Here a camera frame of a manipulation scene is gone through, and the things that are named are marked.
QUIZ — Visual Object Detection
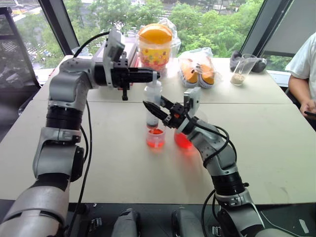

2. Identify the dark window frame post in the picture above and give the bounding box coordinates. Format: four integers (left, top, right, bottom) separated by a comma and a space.
38, 0, 80, 57
239, 0, 294, 58

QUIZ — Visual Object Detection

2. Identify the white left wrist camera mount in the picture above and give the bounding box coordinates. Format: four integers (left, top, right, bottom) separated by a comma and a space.
102, 26, 126, 87

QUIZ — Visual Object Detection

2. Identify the crumpled clear plastic bag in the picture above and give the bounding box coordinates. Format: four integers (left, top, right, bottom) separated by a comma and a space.
158, 17, 182, 61

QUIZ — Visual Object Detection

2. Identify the black metal rack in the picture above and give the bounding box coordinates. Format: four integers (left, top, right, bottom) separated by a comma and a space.
0, 6, 42, 104

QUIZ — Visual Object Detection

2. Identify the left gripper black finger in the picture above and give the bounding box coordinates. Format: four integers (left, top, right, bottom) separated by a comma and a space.
137, 75, 161, 84
137, 67, 161, 76

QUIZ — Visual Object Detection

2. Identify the tall glass with grains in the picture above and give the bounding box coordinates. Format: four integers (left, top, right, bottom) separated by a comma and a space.
230, 53, 258, 86

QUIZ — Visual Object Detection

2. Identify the large clear cup red liquid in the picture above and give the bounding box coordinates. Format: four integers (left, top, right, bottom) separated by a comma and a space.
173, 111, 195, 151

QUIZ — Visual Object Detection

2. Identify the grey cloth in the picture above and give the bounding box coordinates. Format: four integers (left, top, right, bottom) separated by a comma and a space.
230, 50, 268, 73

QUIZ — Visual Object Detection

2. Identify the clear bag holding shoes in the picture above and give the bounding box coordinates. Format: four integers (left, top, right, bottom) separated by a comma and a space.
177, 47, 223, 90

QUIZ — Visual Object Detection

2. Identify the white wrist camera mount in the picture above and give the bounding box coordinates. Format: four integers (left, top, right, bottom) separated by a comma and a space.
183, 87, 202, 117
102, 26, 126, 87

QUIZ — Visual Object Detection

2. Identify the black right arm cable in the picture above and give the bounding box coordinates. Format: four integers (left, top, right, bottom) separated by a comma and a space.
187, 112, 238, 229

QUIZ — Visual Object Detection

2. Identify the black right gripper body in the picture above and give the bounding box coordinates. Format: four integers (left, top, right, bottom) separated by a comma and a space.
162, 102, 191, 131

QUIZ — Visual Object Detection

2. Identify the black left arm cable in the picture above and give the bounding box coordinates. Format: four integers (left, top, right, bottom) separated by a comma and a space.
71, 31, 111, 224

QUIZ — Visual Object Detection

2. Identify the yellow white sneaker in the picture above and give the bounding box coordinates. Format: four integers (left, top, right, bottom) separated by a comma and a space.
181, 61, 198, 88
197, 63, 216, 89

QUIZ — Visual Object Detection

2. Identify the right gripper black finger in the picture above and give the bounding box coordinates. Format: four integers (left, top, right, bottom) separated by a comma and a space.
160, 95, 177, 110
143, 100, 171, 122

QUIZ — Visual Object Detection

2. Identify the dark rounded grey shape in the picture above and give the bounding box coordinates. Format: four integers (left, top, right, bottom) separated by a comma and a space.
112, 208, 141, 237
171, 209, 206, 237

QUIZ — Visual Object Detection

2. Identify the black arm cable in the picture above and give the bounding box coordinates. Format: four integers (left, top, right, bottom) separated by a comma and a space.
71, 31, 111, 224
187, 112, 238, 229

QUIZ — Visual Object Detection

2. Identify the person's hand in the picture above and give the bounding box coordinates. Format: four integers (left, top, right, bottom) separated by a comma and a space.
299, 99, 316, 121

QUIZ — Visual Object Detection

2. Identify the person in white shirt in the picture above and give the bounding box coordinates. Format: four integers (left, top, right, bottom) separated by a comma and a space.
284, 32, 316, 124

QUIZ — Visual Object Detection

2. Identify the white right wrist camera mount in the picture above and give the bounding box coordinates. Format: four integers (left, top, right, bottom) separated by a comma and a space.
183, 87, 202, 117

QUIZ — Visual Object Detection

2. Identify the clear plastic squeeze bottle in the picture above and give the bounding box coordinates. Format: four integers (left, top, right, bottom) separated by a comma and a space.
143, 78, 163, 131

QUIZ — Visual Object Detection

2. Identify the candy jar with orange lid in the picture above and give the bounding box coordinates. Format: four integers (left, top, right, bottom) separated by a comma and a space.
136, 23, 174, 73

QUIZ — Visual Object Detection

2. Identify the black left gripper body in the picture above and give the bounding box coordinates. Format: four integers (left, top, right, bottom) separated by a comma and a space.
110, 52, 139, 101

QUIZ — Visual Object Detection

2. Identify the small clear cup red liquid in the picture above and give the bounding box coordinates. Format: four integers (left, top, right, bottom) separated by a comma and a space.
145, 127, 166, 149

